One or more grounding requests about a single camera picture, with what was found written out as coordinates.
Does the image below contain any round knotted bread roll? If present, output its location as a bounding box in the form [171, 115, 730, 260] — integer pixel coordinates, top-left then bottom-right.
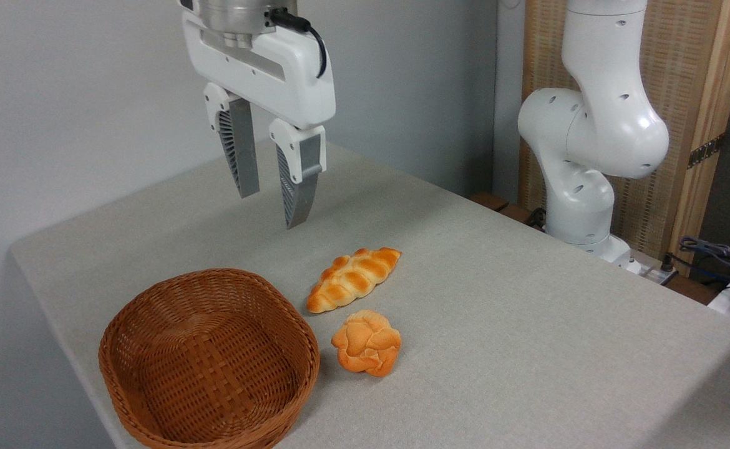
[331, 310, 402, 377]

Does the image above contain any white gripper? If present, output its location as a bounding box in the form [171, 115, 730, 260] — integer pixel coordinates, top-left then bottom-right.
[181, 0, 336, 230]

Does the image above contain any black metal hinge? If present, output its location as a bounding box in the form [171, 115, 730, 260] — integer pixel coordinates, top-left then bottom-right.
[688, 133, 726, 169]

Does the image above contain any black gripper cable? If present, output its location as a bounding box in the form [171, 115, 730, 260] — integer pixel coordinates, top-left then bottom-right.
[265, 7, 329, 79]

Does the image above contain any blue grey cable bundle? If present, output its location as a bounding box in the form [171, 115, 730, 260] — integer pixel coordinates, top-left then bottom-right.
[679, 236, 730, 282]

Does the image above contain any grey tablecloth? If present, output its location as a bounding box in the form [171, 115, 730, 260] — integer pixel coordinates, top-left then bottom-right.
[9, 140, 730, 449]

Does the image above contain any wood framed rattan screen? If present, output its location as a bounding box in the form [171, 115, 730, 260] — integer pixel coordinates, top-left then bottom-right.
[518, 0, 730, 278]

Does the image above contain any long braided bread loaf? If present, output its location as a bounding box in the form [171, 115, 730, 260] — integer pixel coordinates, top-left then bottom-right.
[306, 247, 402, 314]

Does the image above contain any brown wicker basket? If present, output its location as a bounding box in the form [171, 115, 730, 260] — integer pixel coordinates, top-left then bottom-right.
[98, 268, 321, 449]

